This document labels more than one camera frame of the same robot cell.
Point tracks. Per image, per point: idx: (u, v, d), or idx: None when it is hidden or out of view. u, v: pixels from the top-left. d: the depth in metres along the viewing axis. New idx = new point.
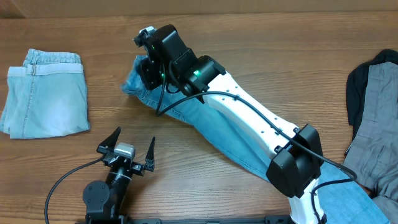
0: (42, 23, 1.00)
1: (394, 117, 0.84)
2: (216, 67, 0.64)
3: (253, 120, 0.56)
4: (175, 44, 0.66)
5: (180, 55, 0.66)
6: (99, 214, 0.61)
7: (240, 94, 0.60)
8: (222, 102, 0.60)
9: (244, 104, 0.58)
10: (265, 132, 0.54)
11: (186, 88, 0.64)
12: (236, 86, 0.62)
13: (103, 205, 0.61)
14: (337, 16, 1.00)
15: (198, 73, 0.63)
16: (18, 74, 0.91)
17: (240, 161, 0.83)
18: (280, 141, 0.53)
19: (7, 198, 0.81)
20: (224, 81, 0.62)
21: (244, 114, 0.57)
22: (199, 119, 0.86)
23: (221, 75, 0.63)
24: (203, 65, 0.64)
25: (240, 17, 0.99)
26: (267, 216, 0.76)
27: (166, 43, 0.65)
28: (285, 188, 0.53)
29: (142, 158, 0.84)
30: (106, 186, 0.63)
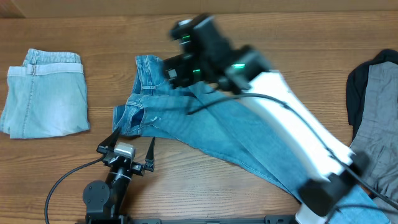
0: (41, 22, 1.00)
1: (394, 117, 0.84)
2: (262, 61, 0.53)
3: (300, 132, 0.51)
4: (211, 32, 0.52)
5: (216, 44, 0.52)
6: (100, 214, 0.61)
7: (290, 101, 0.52)
8: (262, 106, 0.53)
9: (293, 115, 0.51)
10: (319, 150, 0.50)
11: (222, 80, 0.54)
12: (287, 91, 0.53)
13: (102, 204, 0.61)
14: (338, 16, 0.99)
15: (239, 66, 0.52)
16: (18, 74, 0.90)
17: (240, 162, 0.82)
18: (333, 165, 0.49)
19: (7, 198, 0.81)
20: (270, 83, 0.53)
21: (294, 126, 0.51)
22: (190, 127, 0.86)
23: (265, 74, 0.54)
24: (244, 56, 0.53)
25: (240, 17, 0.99)
26: (267, 216, 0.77)
27: (199, 31, 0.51)
28: (322, 210, 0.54)
29: (142, 158, 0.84)
30: (106, 186, 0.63)
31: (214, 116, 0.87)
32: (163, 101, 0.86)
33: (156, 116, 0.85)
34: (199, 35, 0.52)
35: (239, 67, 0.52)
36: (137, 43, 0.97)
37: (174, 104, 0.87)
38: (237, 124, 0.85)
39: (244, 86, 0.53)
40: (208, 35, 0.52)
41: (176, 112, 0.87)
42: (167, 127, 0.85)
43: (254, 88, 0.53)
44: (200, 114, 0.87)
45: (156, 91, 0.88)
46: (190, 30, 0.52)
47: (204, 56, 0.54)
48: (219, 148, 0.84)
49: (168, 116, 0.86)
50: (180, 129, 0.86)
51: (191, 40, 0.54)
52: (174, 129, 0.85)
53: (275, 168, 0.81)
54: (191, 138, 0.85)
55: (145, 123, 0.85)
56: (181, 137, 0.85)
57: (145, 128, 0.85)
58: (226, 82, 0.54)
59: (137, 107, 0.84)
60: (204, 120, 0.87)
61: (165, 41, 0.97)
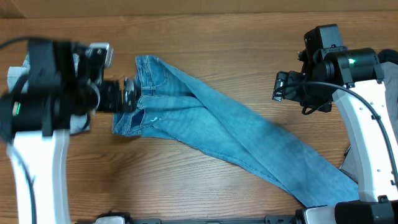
0: (41, 22, 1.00)
1: (394, 117, 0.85)
2: (377, 70, 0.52)
3: (375, 149, 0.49)
4: (331, 35, 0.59)
5: (333, 46, 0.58)
6: (36, 114, 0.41)
7: (382, 116, 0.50)
8: (357, 112, 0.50)
9: (377, 130, 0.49)
10: (384, 173, 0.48)
11: (327, 66, 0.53)
12: (384, 105, 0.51)
13: (41, 76, 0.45)
14: (337, 16, 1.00)
15: (353, 62, 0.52)
16: (17, 74, 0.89)
17: (240, 162, 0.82)
18: (388, 190, 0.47)
19: (7, 198, 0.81)
20: (374, 91, 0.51)
21: (370, 138, 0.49)
22: (190, 128, 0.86)
23: (377, 82, 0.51)
24: (363, 54, 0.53)
25: (240, 17, 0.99)
26: (267, 216, 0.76)
27: (323, 33, 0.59)
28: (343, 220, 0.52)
29: (142, 158, 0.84)
30: (52, 68, 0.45)
31: (214, 116, 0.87)
32: (163, 101, 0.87)
33: (156, 116, 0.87)
34: (320, 34, 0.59)
35: (351, 61, 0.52)
36: (137, 43, 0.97)
37: (173, 104, 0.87)
38: (236, 124, 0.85)
39: (347, 74, 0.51)
40: (333, 40, 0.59)
41: (176, 112, 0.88)
42: (167, 127, 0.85)
43: (357, 87, 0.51)
44: (200, 114, 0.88)
45: (156, 91, 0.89)
46: (316, 32, 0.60)
47: (326, 51, 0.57)
48: (219, 148, 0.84)
49: (168, 116, 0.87)
50: (180, 129, 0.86)
51: (313, 46, 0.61)
52: (174, 130, 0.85)
53: (275, 168, 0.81)
54: (192, 139, 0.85)
55: (145, 124, 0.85)
56: (181, 137, 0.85)
57: (144, 129, 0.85)
58: (331, 71, 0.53)
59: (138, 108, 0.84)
60: (204, 120, 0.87)
61: (165, 42, 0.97)
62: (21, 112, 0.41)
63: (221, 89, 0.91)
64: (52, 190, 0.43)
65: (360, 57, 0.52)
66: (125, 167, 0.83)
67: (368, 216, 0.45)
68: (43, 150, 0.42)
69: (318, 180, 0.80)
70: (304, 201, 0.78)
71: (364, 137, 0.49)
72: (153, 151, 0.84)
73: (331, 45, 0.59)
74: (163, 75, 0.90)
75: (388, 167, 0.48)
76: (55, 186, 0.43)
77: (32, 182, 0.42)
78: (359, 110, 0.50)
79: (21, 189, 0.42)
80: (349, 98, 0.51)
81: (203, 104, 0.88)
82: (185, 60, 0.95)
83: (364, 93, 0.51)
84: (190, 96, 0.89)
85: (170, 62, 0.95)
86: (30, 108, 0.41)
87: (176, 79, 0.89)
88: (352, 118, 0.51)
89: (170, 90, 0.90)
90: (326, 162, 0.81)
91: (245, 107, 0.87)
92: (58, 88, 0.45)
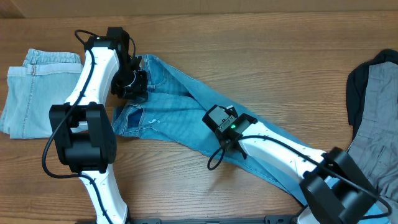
0: (41, 22, 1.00)
1: (394, 117, 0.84)
2: (250, 122, 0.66)
3: (278, 151, 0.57)
4: (218, 114, 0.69)
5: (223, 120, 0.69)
6: (106, 43, 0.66)
7: (270, 134, 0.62)
8: (255, 144, 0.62)
9: (273, 142, 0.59)
10: (294, 160, 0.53)
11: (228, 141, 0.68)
12: (267, 130, 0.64)
13: (109, 35, 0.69)
14: (337, 16, 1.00)
15: (233, 126, 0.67)
16: (18, 74, 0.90)
17: (241, 162, 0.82)
18: (306, 166, 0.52)
19: (7, 198, 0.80)
20: (255, 127, 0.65)
21: (273, 149, 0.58)
22: (189, 130, 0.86)
23: (254, 123, 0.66)
24: (239, 118, 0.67)
25: (240, 17, 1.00)
26: (267, 216, 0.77)
27: (211, 117, 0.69)
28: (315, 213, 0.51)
29: (142, 158, 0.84)
30: (119, 30, 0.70)
31: None
32: (160, 102, 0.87)
33: (154, 117, 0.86)
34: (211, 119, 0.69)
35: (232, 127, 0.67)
36: (137, 43, 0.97)
37: (171, 106, 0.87)
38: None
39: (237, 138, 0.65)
40: (220, 116, 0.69)
41: (176, 114, 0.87)
42: (166, 129, 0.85)
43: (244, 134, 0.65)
44: (199, 115, 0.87)
45: (155, 90, 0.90)
46: (208, 119, 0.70)
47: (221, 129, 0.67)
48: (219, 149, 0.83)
49: (166, 118, 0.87)
50: (180, 130, 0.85)
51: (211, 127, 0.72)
52: (173, 131, 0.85)
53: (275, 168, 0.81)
54: (191, 140, 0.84)
55: (143, 125, 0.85)
56: (181, 139, 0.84)
57: (143, 131, 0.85)
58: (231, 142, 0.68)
59: (135, 107, 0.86)
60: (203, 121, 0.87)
61: (165, 41, 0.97)
62: (101, 39, 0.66)
63: (221, 89, 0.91)
64: (102, 75, 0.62)
65: (239, 126, 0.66)
66: (126, 167, 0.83)
67: (306, 192, 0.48)
68: (104, 58, 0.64)
69: None
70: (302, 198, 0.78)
71: (270, 153, 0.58)
72: (153, 151, 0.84)
73: (222, 120, 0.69)
74: (162, 73, 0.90)
75: (294, 154, 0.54)
76: (101, 83, 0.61)
77: (93, 66, 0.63)
78: (255, 142, 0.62)
79: (86, 70, 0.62)
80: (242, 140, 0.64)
81: (203, 106, 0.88)
82: (185, 60, 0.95)
83: (250, 132, 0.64)
84: (187, 98, 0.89)
85: (170, 61, 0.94)
86: (104, 38, 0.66)
87: (176, 79, 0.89)
88: (257, 149, 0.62)
89: (168, 89, 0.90)
90: None
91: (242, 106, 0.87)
92: (114, 38, 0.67)
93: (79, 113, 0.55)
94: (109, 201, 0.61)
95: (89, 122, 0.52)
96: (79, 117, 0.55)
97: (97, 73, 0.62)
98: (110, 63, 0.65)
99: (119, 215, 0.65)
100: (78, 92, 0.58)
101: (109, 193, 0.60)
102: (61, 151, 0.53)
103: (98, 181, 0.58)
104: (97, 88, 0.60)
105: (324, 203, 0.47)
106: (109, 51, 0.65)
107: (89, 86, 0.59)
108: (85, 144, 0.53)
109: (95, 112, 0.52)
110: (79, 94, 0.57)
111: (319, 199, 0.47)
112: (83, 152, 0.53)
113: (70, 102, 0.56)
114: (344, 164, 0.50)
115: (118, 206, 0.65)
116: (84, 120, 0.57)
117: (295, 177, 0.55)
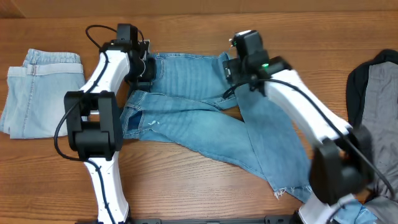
0: (41, 22, 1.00)
1: (394, 117, 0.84)
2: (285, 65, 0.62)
3: (304, 107, 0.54)
4: (254, 43, 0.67)
5: (256, 52, 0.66)
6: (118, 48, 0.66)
7: (300, 86, 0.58)
8: (280, 90, 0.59)
9: (300, 96, 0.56)
10: (315, 123, 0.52)
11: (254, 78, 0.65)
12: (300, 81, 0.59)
13: (120, 40, 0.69)
14: (337, 16, 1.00)
15: (265, 66, 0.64)
16: (18, 74, 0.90)
17: (241, 163, 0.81)
18: (328, 130, 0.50)
19: (7, 198, 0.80)
20: (288, 76, 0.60)
21: (299, 102, 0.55)
22: (189, 131, 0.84)
23: (288, 70, 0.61)
24: (274, 62, 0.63)
25: (240, 17, 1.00)
26: (267, 216, 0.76)
27: (246, 40, 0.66)
28: (316, 180, 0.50)
29: (143, 157, 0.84)
30: (127, 26, 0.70)
31: (214, 118, 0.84)
32: (160, 104, 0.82)
33: (154, 119, 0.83)
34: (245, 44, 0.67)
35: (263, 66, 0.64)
36: None
37: (170, 107, 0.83)
38: (233, 122, 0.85)
39: (265, 78, 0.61)
40: (254, 44, 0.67)
41: (175, 116, 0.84)
42: (166, 130, 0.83)
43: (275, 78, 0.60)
44: (199, 117, 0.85)
45: (152, 86, 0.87)
46: (240, 39, 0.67)
47: (249, 58, 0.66)
48: (219, 149, 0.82)
49: (166, 119, 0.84)
50: (180, 132, 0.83)
51: (240, 50, 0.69)
52: (173, 133, 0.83)
53: (271, 166, 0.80)
54: (191, 142, 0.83)
55: (143, 127, 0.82)
56: (181, 140, 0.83)
57: (143, 133, 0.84)
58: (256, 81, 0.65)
59: (135, 109, 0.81)
60: (204, 122, 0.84)
61: (165, 41, 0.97)
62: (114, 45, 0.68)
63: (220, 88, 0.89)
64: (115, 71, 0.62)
65: (272, 65, 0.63)
66: (126, 167, 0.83)
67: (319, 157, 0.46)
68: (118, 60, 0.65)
69: None
70: (303, 197, 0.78)
71: (292, 103, 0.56)
72: (153, 151, 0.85)
73: (254, 51, 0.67)
74: (160, 70, 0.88)
75: (316, 114, 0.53)
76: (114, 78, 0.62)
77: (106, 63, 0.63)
78: (282, 89, 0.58)
79: (99, 65, 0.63)
80: (272, 85, 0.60)
81: (203, 107, 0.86)
82: None
83: (282, 78, 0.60)
84: (186, 99, 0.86)
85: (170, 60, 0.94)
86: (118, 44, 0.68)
87: (175, 73, 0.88)
88: (281, 98, 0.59)
89: (166, 89, 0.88)
90: None
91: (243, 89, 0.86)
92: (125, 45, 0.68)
93: (92, 99, 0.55)
94: (112, 193, 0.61)
95: (100, 107, 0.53)
96: (91, 106, 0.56)
97: (111, 68, 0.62)
98: (123, 62, 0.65)
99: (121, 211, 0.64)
100: (92, 82, 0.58)
101: (113, 183, 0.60)
102: (71, 135, 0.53)
103: (104, 169, 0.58)
104: (109, 81, 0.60)
105: (329, 171, 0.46)
106: (122, 53, 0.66)
107: (103, 78, 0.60)
108: (94, 129, 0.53)
109: (107, 99, 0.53)
110: (93, 83, 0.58)
111: (329, 168, 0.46)
112: (92, 137, 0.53)
113: (83, 89, 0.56)
114: (364, 141, 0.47)
115: (120, 201, 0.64)
116: (95, 109, 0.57)
117: (307, 135, 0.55)
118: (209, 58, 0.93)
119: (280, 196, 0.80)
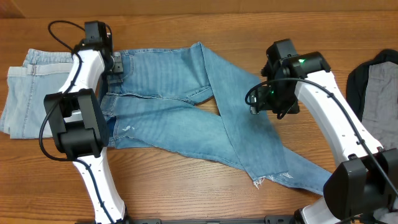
0: (42, 23, 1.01)
1: (394, 117, 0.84)
2: (323, 63, 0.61)
3: (339, 119, 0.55)
4: (287, 50, 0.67)
5: (289, 56, 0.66)
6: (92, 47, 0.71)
7: (336, 94, 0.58)
8: (314, 95, 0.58)
9: (335, 104, 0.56)
10: (347, 138, 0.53)
11: (285, 71, 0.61)
12: (335, 86, 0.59)
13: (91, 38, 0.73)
14: (337, 16, 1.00)
15: (302, 61, 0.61)
16: (18, 74, 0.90)
17: (221, 158, 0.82)
18: (359, 151, 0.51)
19: (7, 198, 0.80)
20: (324, 78, 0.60)
21: (335, 114, 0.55)
22: (165, 132, 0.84)
23: (324, 71, 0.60)
24: (311, 58, 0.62)
25: (240, 17, 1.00)
26: (267, 216, 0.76)
27: (278, 46, 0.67)
28: (332, 190, 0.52)
29: (142, 158, 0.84)
30: (93, 23, 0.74)
31: (188, 116, 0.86)
32: (133, 107, 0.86)
33: (128, 124, 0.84)
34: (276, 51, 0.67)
35: (301, 61, 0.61)
36: (137, 43, 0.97)
37: (142, 108, 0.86)
38: (208, 119, 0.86)
39: (301, 74, 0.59)
40: (287, 50, 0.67)
41: (150, 118, 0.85)
42: (142, 135, 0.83)
43: (310, 78, 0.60)
44: (173, 117, 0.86)
45: (124, 83, 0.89)
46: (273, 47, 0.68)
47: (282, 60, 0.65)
48: (198, 147, 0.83)
49: (140, 124, 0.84)
50: (155, 134, 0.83)
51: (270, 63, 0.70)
52: (149, 137, 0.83)
53: (249, 160, 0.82)
54: (170, 143, 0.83)
55: (119, 134, 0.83)
56: (158, 144, 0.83)
57: (119, 140, 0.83)
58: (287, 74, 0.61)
59: (108, 116, 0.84)
60: (178, 122, 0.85)
61: (165, 41, 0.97)
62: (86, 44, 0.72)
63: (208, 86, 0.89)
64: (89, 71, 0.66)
65: (310, 60, 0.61)
66: (125, 167, 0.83)
67: (343, 175, 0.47)
68: (91, 57, 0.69)
69: (309, 177, 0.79)
70: (286, 181, 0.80)
71: (324, 111, 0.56)
72: (153, 151, 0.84)
73: (286, 55, 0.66)
74: (130, 67, 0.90)
75: (351, 131, 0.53)
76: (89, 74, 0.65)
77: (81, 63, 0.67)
78: (316, 93, 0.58)
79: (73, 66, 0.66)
80: (305, 85, 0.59)
81: (176, 106, 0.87)
82: None
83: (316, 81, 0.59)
84: (159, 98, 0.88)
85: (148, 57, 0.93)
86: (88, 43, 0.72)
87: (143, 70, 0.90)
88: (313, 101, 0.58)
89: (137, 89, 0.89)
90: (310, 168, 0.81)
91: (215, 81, 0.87)
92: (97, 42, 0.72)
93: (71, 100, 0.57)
94: (106, 191, 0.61)
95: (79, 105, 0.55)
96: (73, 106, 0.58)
97: (85, 67, 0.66)
98: (96, 59, 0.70)
99: (117, 208, 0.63)
100: (69, 82, 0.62)
101: (106, 182, 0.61)
102: (57, 137, 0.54)
103: (94, 167, 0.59)
104: (86, 80, 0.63)
105: (352, 190, 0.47)
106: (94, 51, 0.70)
107: (79, 77, 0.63)
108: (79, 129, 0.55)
109: (85, 97, 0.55)
110: (70, 83, 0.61)
111: (352, 185, 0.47)
112: (78, 137, 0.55)
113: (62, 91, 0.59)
114: (394, 164, 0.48)
115: (116, 199, 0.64)
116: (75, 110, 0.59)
117: (333, 147, 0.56)
118: (178, 51, 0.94)
119: (259, 186, 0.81)
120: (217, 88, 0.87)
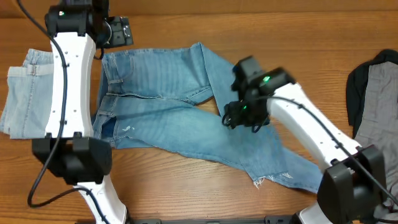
0: (42, 23, 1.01)
1: (394, 117, 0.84)
2: (288, 78, 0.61)
3: (314, 130, 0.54)
4: (253, 68, 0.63)
5: (254, 73, 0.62)
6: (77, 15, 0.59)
7: (304, 103, 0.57)
8: (285, 109, 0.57)
9: (307, 114, 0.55)
10: (326, 144, 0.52)
11: (254, 92, 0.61)
12: (303, 96, 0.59)
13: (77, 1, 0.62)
14: (337, 16, 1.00)
15: (267, 79, 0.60)
16: (18, 74, 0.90)
17: (221, 158, 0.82)
18: (339, 154, 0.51)
19: (7, 198, 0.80)
20: (291, 89, 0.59)
21: (310, 123, 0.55)
22: (165, 133, 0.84)
23: (291, 84, 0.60)
24: (277, 74, 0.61)
25: (240, 17, 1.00)
26: (267, 216, 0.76)
27: (244, 66, 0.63)
28: (326, 200, 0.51)
29: (142, 158, 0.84)
30: None
31: (187, 116, 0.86)
32: (134, 107, 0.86)
33: (128, 124, 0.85)
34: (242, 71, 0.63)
35: (265, 79, 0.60)
36: (137, 42, 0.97)
37: (142, 108, 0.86)
38: (208, 119, 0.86)
39: (270, 93, 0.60)
40: (252, 67, 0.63)
41: (150, 118, 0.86)
42: (142, 135, 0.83)
43: (280, 94, 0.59)
44: (173, 117, 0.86)
45: (124, 83, 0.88)
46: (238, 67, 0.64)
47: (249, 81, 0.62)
48: (197, 148, 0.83)
49: (140, 124, 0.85)
50: (155, 135, 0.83)
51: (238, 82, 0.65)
52: (149, 137, 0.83)
53: (250, 160, 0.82)
54: (170, 143, 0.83)
55: (118, 134, 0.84)
56: (159, 144, 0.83)
57: (119, 140, 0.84)
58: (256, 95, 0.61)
59: (108, 116, 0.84)
60: (178, 122, 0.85)
61: (165, 41, 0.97)
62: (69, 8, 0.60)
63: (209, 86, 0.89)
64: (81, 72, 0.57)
65: (275, 77, 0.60)
66: (126, 167, 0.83)
67: (329, 180, 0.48)
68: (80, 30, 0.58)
69: (309, 177, 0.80)
70: (286, 181, 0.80)
71: (297, 122, 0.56)
72: (153, 151, 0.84)
73: (254, 72, 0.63)
74: (130, 68, 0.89)
75: (328, 138, 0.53)
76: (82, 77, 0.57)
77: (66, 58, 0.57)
78: (286, 106, 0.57)
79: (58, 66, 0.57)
80: (275, 102, 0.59)
81: (177, 107, 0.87)
82: None
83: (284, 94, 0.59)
84: (160, 99, 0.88)
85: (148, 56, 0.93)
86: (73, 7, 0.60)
87: (143, 70, 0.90)
88: (285, 114, 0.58)
89: (137, 89, 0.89)
90: (310, 167, 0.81)
91: (215, 81, 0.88)
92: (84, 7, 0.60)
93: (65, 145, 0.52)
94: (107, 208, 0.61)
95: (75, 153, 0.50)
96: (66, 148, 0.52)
97: (74, 67, 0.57)
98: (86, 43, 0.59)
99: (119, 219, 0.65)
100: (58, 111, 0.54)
101: (107, 200, 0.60)
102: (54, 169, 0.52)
103: (95, 190, 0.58)
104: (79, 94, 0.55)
105: (344, 192, 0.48)
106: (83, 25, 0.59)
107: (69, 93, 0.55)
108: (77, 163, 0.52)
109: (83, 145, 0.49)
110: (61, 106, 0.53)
111: (341, 188, 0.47)
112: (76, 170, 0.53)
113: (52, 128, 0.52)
114: (375, 162, 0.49)
115: (117, 209, 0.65)
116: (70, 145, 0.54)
117: (314, 155, 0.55)
118: (178, 51, 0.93)
119: (259, 186, 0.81)
120: (217, 88, 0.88)
